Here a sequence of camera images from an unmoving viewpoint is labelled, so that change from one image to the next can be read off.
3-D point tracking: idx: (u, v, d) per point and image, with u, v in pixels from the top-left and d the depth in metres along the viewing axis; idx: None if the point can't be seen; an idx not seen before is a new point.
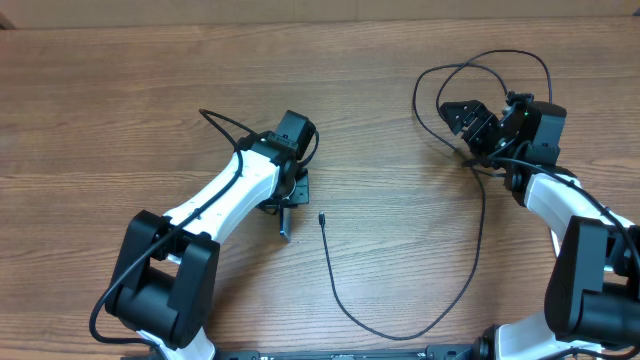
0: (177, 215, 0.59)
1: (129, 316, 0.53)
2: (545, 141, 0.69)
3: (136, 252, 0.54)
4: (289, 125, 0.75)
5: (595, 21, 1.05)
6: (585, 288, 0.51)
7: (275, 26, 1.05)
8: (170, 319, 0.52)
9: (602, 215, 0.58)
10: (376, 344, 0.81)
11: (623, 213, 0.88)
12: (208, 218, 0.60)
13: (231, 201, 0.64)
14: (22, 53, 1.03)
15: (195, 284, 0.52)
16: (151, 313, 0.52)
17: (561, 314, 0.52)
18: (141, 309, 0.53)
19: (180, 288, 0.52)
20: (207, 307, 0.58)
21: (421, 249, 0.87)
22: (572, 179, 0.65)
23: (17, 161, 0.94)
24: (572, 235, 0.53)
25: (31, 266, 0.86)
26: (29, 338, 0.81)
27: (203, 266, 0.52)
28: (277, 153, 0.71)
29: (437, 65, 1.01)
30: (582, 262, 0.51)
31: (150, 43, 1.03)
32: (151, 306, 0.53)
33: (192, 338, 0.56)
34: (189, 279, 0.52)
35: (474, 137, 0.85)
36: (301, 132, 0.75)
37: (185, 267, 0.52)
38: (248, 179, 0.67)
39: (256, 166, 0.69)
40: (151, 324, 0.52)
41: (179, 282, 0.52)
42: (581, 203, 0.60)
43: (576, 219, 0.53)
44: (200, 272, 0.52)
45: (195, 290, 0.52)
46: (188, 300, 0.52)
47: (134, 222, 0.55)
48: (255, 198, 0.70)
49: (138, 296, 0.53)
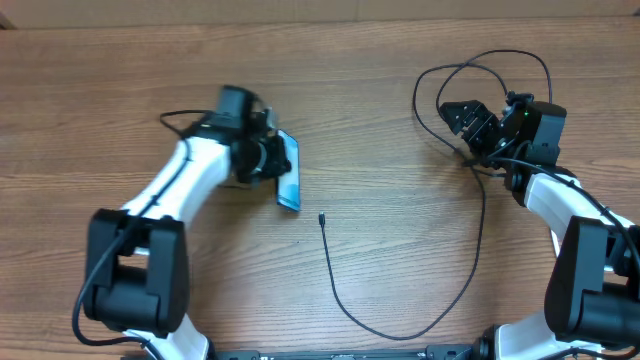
0: (134, 206, 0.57)
1: (110, 314, 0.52)
2: (545, 141, 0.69)
3: (99, 250, 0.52)
4: (226, 100, 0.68)
5: (595, 22, 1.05)
6: (584, 288, 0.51)
7: (275, 26, 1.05)
8: (152, 307, 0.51)
9: (602, 215, 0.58)
10: (376, 344, 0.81)
11: (623, 213, 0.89)
12: (167, 202, 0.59)
13: (186, 184, 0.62)
14: (22, 54, 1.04)
15: (169, 266, 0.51)
16: (131, 307, 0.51)
17: (560, 313, 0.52)
18: (121, 305, 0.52)
19: (155, 274, 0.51)
20: (188, 288, 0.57)
21: (421, 249, 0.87)
22: (572, 179, 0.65)
23: (18, 161, 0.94)
24: (572, 234, 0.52)
25: (31, 266, 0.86)
26: (28, 338, 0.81)
27: (172, 246, 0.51)
28: (223, 135, 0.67)
29: (437, 65, 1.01)
30: (581, 263, 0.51)
31: (151, 43, 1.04)
32: (131, 299, 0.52)
33: (180, 320, 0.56)
34: (162, 264, 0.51)
35: (474, 137, 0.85)
36: (241, 105, 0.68)
37: (154, 254, 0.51)
38: (198, 162, 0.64)
39: (203, 149, 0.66)
40: (135, 317, 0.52)
41: (152, 268, 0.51)
42: (581, 203, 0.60)
43: (576, 218, 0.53)
44: (171, 254, 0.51)
45: (171, 271, 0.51)
46: (165, 284, 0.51)
47: (93, 221, 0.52)
48: (209, 181, 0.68)
49: (114, 293, 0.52)
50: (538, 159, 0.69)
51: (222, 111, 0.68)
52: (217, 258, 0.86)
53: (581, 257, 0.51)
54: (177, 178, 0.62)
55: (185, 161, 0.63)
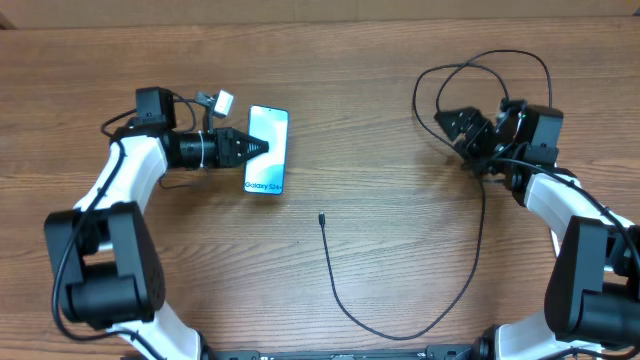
0: (84, 204, 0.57)
1: (90, 312, 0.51)
2: (543, 141, 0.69)
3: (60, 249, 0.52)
4: (145, 103, 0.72)
5: (596, 21, 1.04)
6: (584, 287, 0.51)
7: (275, 26, 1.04)
8: (129, 289, 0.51)
9: (602, 215, 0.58)
10: (376, 344, 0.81)
11: (622, 213, 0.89)
12: (114, 195, 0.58)
13: (129, 174, 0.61)
14: (21, 52, 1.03)
15: (133, 245, 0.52)
16: (110, 296, 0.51)
17: (561, 314, 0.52)
18: (98, 297, 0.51)
19: (123, 256, 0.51)
20: (159, 272, 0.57)
21: (421, 249, 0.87)
22: (572, 179, 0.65)
23: (17, 161, 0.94)
24: (572, 234, 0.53)
25: (31, 266, 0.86)
26: (28, 338, 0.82)
27: (130, 222, 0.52)
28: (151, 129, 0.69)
29: (437, 65, 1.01)
30: (582, 263, 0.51)
31: (151, 43, 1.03)
32: (106, 290, 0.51)
33: (159, 302, 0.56)
34: (127, 245, 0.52)
35: (471, 142, 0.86)
36: (160, 102, 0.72)
37: (116, 238, 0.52)
38: (136, 153, 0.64)
39: (136, 143, 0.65)
40: (116, 304, 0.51)
41: (119, 251, 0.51)
42: (580, 202, 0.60)
43: (576, 218, 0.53)
44: (133, 232, 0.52)
45: (137, 249, 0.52)
46: (135, 263, 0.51)
47: (46, 226, 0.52)
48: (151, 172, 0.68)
49: (89, 288, 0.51)
50: (537, 159, 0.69)
51: (144, 114, 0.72)
52: (216, 259, 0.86)
53: (581, 256, 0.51)
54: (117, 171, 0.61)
55: (121, 158, 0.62)
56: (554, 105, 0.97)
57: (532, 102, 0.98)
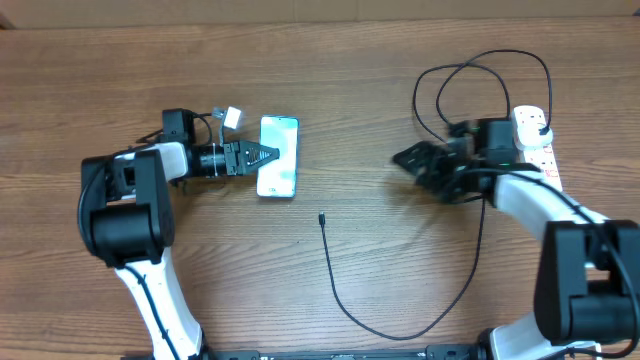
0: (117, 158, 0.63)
1: (106, 240, 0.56)
2: (501, 143, 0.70)
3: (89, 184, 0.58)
4: (169, 122, 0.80)
5: (596, 22, 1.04)
6: (570, 293, 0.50)
7: (275, 26, 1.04)
8: (144, 220, 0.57)
9: (574, 213, 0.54)
10: (376, 344, 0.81)
11: (621, 213, 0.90)
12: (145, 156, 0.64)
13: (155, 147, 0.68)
14: (21, 52, 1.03)
15: (151, 181, 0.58)
16: (125, 226, 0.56)
17: (552, 321, 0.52)
18: (116, 228, 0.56)
19: (142, 188, 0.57)
20: (172, 217, 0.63)
21: (421, 249, 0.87)
22: (539, 176, 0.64)
23: (17, 161, 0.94)
24: (550, 240, 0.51)
25: (31, 266, 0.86)
26: (28, 338, 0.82)
27: (151, 162, 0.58)
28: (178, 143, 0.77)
29: (437, 65, 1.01)
30: (563, 268, 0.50)
31: (151, 43, 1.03)
32: (123, 220, 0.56)
33: (171, 243, 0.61)
34: (147, 182, 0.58)
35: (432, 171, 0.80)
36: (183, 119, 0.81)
37: (139, 175, 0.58)
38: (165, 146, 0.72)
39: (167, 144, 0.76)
40: (132, 236, 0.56)
41: (139, 184, 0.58)
42: (554, 202, 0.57)
43: (552, 224, 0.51)
44: (152, 170, 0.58)
45: (154, 185, 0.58)
46: (150, 197, 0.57)
47: (83, 166, 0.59)
48: (175, 170, 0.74)
49: (108, 222, 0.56)
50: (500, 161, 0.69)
51: (169, 131, 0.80)
52: (216, 259, 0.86)
53: (563, 265, 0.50)
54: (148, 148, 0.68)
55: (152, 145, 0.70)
56: (554, 105, 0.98)
57: (532, 102, 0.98)
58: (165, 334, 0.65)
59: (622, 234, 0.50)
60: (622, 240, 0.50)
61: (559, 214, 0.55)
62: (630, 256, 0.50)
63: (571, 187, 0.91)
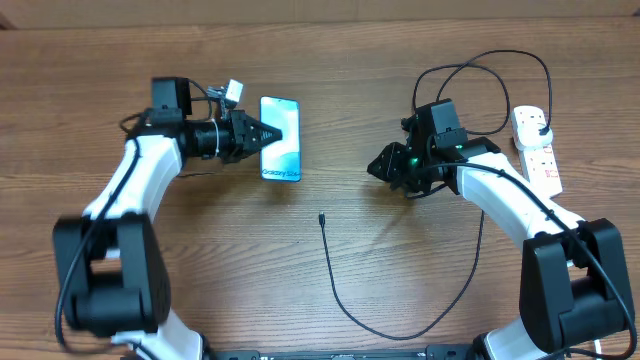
0: (93, 209, 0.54)
1: (95, 321, 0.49)
2: (447, 127, 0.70)
3: (69, 256, 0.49)
4: (160, 95, 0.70)
5: (595, 22, 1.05)
6: (559, 309, 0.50)
7: (275, 26, 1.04)
8: (135, 301, 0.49)
9: (547, 218, 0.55)
10: (376, 344, 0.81)
11: (622, 212, 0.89)
12: (127, 200, 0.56)
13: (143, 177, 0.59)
14: (21, 53, 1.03)
15: (142, 254, 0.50)
16: (114, 307, 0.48)
17: (542, 335, 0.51)
18: (102, 310, 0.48)
19: (132, 266, 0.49)
20: (165, 283, 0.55)
21: (421, 249, 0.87)
22: (503, 168, 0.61)
23: (17, 161, 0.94)
24: (529, 260, 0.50)
25: (32, 266, 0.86)
26: (29, 338, 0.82)
27: (141, 231, 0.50)
28: (166, 129, 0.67)
29: (437, 65, 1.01)
30: (548, 287, 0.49)
31: (151, 43, 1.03)
32: (110, 301, 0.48)
33: (164, 317, 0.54)
34: (137, 258, 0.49)
35: (391, 169, 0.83)
36: (177, 94, 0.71)
37: (126, 249, 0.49)
38: (149, 159, 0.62)
39: (150, 145, 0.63)
40: (120, 319, 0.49)
41: (126, 262, 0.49)
42: (523, 204, 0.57)
43: (529, 244, 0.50)
44: (142, 241, 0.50)
45: (145, 260, 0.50)
46: (142, 273, 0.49)
47: (55, 232, 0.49)
48: (165, 177, 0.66)
49: (93, 301, 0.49)
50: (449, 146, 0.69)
51: (159, 106, 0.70)
52: (216, 259, 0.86)
53: (548, 284, 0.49)
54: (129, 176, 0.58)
55: (135, 159, 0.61)
56: (553, 105, 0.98)
57: (533, 102, 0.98)
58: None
59: (599, 237, 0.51)
60: (600, 243, 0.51)
61: (533, 223, 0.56)
62: (608, 258, 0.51)
63: (571, 187, 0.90)
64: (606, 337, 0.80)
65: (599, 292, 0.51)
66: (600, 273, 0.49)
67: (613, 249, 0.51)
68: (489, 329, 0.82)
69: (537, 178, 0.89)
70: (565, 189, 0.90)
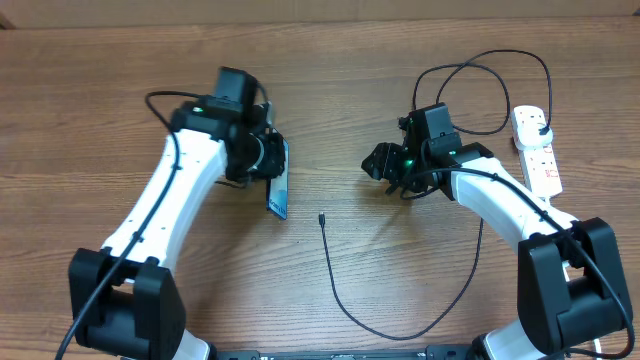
0: (115, 244, 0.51)
1: (105, 350, 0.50)
2: (441, 131, 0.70)
3: (86, 291, 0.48)
4: (226, 86, 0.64)
5: (595, 22, 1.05)
6: (556, 309, 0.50)
7: (275, 26, 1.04)
8: (144, 349, 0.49)
9: (542, 218, 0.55)
10: (376, 344, 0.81)
11: (623, 212, 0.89)
12: (152, 236, 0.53)
13: (174, 206, 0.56)
14: (21, 53, 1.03)
15: (155, 316, 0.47)
16: (123, 344, 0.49)
17: (541, 336, 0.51)
18: (112, 343, 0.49)
19: (142, 320, 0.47)
20: (183, 315, 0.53)
21: (421, 249, 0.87)
22: (496, 171, 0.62)
23: (17, 161, 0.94)
24: (525, 261, 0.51)
25: (31, 266, 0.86)
26: (27, 338, 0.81)
27: (157, 298, 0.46)
28: (216, 124, 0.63)
29: (437, 65, 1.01)
30: (544, 288, 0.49)
31: (151, 43, 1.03)
32: (122, 338, 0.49)
33: (177, 348, 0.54)
34: (147, 314, 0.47)
35: (387, 169, 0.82)
36: (242, 90, 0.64)
37: (137, 304, 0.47)
38: (188, 170, 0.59)
39: (194, 152, 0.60)
40: (129, 354, 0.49)
41: (137, 315, 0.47)
42: (517, 206, 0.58)
43: (524, 245, 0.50)
44: (154, 305, 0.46)
45: (157, 322, 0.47)
46: (153, 331, 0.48)
47: (71, 266, 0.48)
48: (206, 183, 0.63)
49: (105, 330, 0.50)
50: (444, 150, 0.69)
51: (220, 95, 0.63)
52: (216, 259, 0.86)
53: (544, 284, 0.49)
54: (163, 198, 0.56)
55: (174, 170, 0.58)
56: (553, 105, 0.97)
57: (533, 102, 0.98)
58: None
59: (593, 236, 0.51)
60: (595, 242, 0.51)
61: (527, 225, 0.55)
62: (604, 257, 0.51)
63: (571, 188, 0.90)
64: (606, 337, 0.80)
65: (595, 292, 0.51)
66: (596, 273, 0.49)
67: (608, 247, 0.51)
68: (490, 330, 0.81)
69: (537, 178, 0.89)
70: (565, 189, 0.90)
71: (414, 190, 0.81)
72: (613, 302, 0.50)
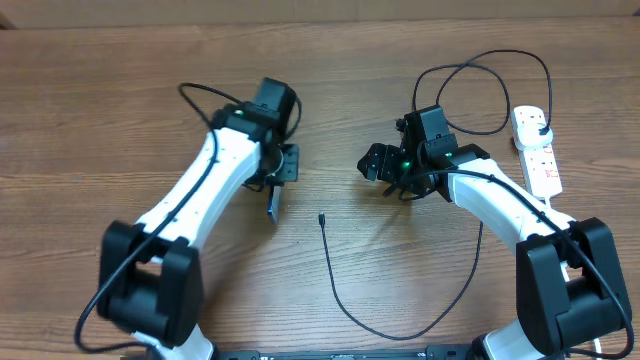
0: (150, 221, 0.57)
1: (122, 323, 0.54)
2: (437, 133, 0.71)
3: (116, 263, 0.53)
4: (267, 94, 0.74)
5: (595, 22, 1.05)
6: (555, 310, 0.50)
7: (275, 26, 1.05)
8: (160, 326, 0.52)
9: (538, 219, 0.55)
10: (376, 344, 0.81)
11: (623, 212, 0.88)
12: (184, 218, 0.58)
13: (207, 194, 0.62)
14: (22, 53, 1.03)
15: (178, 291, 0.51)
16: (143, 318, 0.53)
17: (541, 338, 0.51)
18: (132, 316, 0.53)
19: (165, 293, 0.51)
20: (199, 299, 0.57)
21: (421, 249, 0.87)
22: (492, 174, 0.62)
23: (17, 161, 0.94)
24: (524, 262, 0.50)
25: (31, 266, 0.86)
26: (28, 338, 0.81)
27: (183, 273, 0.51)
28: (253, 127, 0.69)
29: (437, 65, 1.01)
30: (543, 289, 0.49)
31: (151, 43, 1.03)
32: (141, 312, 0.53)
33: (189, 333, 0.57)
34: (171, 286, 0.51)
35: (385, 171, 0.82)
36: (280, 100, 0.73)
37: (165, 275, 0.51)
38: (224, 164, 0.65)
39: (231, 150, 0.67)
40: (146, 329, 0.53)
41: (162, 287, 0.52)
42: (514, 208, 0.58)
43: (522, 247, 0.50)
44: (180, 277, 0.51)
45: (179, 297, 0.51)
46: (173, 307, 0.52)
47: (108, 235, 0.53)
48: (235, 181, 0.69)
49: (126, 303, 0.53)
50: (441, 152, 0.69)
51: (259, 102, 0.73)
52: (216, 259, 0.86)
53: (543, 285, 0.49)
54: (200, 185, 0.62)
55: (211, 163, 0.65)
56: (553, 105, 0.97)
57: (533, 102, 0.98)
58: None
59: (590, 236, 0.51)
60: (593, 242, 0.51)
61: (525, 225, 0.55)
62: (602, 257, 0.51)
63: (571, 187, 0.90)
64: (606, 337, 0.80)
65: (594, 292, 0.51)
66: (594, 273, 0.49)
67: (606, 247, 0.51)
68: (490, 330, 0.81)
69: (537, 178, 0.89)
70: (565, 189, 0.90)
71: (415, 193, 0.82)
72: (612, 303, 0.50)
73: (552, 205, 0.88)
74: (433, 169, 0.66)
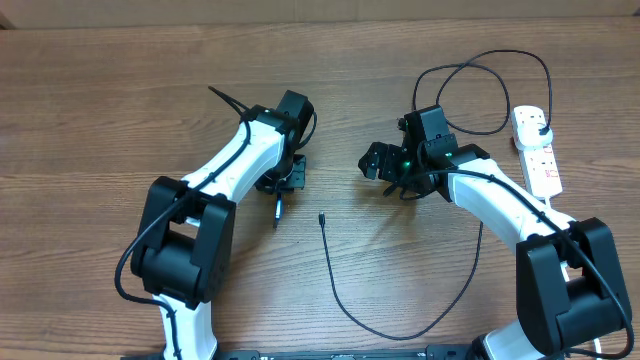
0: (194, 178, 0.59)
1: (154, 274, 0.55)
2: (437, 133, 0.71)
3: (157, 212, 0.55)
4: (289, 103, 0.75)
5: (595, 22, 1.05)
6: (554, 310, 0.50)
7: (275, 26, 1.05)
8: (194, 276, 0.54)
9: (538, 219, 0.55)
10: (376, 344, 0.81)
11: (623, 212, 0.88)
12: (224, 181, 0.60)
13: (242, 166, 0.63)
14: (22, 53, 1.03)
15: (214, 242, 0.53)
16: (176, 270, 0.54)
17: (540, 337, 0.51)
18: (165, 267, 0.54)
19: (202, 244, 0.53)
20: (225, 264, 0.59)
21: (421, 249, 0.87)
22: (492, 174, 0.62)
23: (17, 161, 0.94)
24: (523, 261, 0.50)
25: (31, 266, 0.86)
26: (28, 338, 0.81)
27: (222, 224, 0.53)
28: (281, 121, 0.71)
29: (437, 65, 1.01)
30: (542, 289, 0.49)
31: (151, 43, 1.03)
32: (175, 264, 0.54)
33: (213, 296, 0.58)
34: (210, 237, 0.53)
35: (386, 169, 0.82)
36: (302, 109, 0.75)
37: (205, 226, 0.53)
38: (257, 146, 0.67)
39: (263, 134, 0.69)
40: (176, 282, 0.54)
41: (200, 238, 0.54)
42: (514, 208, 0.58)
43: (522, 247, 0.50)
44: (219, 229, 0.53)
45: (215, 248, 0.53)
46: (208, 256, 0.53)
47: (153, 186, 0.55)
48: (264, 165, 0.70)
49: (160, 255, 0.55)
50: (443, 151, 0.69)
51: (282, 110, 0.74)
52: None
53: (542, 285, 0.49)
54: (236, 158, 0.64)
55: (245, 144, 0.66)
56: (553, 106, 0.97)
57: (532, 102, 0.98)
58: (177, 353, 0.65)
59: (591, 236, 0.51)
60: (592, 242, 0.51)
61: (524, 226, 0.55)
62: (601, 258, 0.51)
63: (571, 187, 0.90)
64: (606, 337, 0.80)
65: (594, 292, 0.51)
66: (594, 274, 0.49)
67: (605, 247, 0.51)
68: (490, 329, 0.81)
69: (536, 178, 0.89)
70: (565, 189, 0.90)
71: (418, 193, 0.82)
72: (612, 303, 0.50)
73: (551, 205, 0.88)
74: (433, 169, 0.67)
